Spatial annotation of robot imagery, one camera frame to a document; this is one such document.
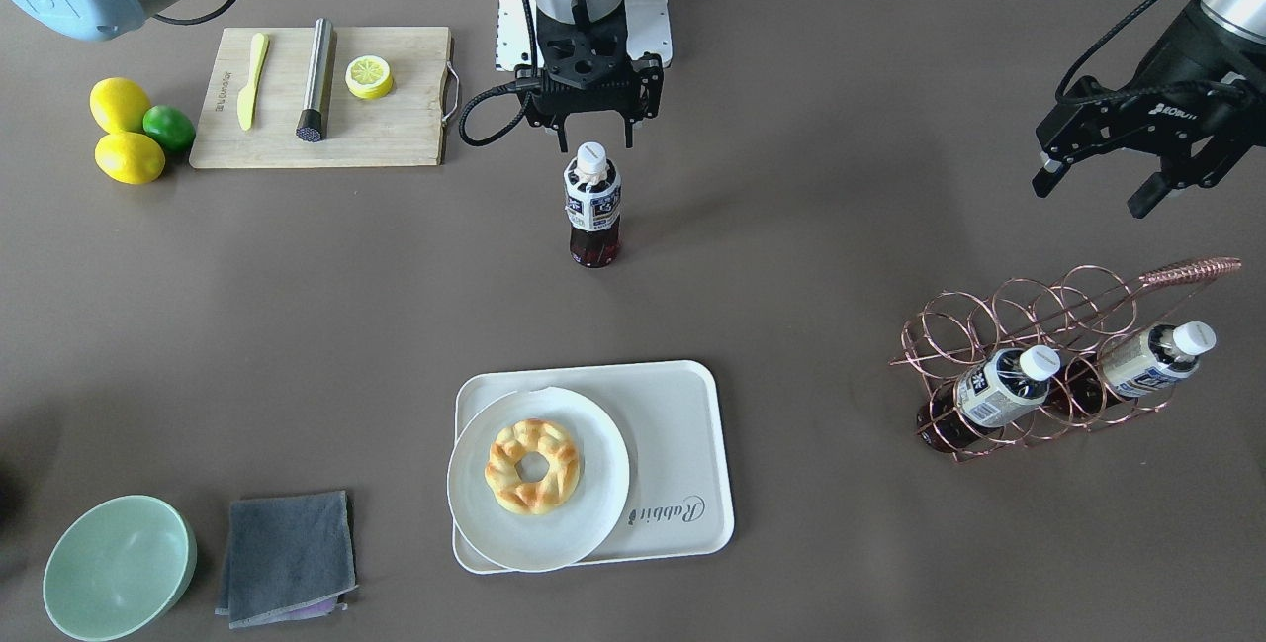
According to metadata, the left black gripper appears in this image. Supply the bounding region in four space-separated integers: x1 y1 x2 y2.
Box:
1032 0 1263 219

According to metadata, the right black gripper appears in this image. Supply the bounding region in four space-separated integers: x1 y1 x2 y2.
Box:
520 8 662 152

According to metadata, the tea bottle white cap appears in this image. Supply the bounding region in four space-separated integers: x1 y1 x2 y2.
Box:
563 141 624 268

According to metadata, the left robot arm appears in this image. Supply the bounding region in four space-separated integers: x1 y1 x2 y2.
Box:
1032 0 1265 218

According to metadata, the outer tea bottle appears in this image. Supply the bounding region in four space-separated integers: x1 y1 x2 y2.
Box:
1047 320 1217 419

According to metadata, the middle tea bottle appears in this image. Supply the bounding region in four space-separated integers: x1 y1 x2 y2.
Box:
915 344 1061 453

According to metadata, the cream serving tray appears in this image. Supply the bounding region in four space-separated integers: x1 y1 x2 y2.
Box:
453 361 734 575

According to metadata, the bamboo cutting board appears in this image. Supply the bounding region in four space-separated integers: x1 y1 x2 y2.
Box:
189 27 452 168

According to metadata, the half lemon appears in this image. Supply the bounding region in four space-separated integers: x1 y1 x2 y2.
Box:
344 54 395 100

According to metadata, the steel muddler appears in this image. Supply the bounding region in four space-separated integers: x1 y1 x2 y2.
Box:
295 16 335 144

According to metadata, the yellow plastic knife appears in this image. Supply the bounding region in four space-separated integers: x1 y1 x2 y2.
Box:
235 30 270 132

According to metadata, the green lime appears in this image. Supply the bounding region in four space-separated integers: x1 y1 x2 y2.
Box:
141 105 196 154

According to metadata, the white plate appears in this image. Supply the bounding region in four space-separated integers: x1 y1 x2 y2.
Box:
448 387 630 574

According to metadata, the lower yellow lemon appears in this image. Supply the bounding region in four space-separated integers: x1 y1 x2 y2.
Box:
94 132 166 185

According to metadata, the yellow lemon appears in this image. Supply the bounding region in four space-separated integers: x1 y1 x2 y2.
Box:
89 77 152 134
94 132 166 185

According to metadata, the upper yellow lemon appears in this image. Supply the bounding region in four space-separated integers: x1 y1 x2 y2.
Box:
89 77 152 134

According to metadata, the grey folded cloth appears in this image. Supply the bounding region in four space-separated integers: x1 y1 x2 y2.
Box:
216 490 358 629

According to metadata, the green ceramic bowl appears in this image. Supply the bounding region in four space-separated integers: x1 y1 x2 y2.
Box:
44 495 197 641

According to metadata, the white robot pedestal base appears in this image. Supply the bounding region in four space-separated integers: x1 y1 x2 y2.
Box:
495 0 674 71

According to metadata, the copper wire bottle rack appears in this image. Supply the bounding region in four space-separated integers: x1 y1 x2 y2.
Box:
901 257 1239 461

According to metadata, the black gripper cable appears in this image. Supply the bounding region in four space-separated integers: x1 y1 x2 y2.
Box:
457 0 544 148

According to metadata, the braided ring pastry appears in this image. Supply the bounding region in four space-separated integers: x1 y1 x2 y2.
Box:
484 419 582 515

